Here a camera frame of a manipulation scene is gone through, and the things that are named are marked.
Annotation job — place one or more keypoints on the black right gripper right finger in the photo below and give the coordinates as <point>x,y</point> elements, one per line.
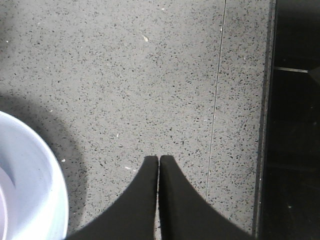
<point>184,214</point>

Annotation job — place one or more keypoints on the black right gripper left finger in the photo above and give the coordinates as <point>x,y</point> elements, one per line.
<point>132,215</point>

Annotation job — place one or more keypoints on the light blue plate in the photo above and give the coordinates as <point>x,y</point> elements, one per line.
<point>33,192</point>

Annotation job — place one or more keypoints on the black induction cooktop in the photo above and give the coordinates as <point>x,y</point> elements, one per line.
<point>287,201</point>

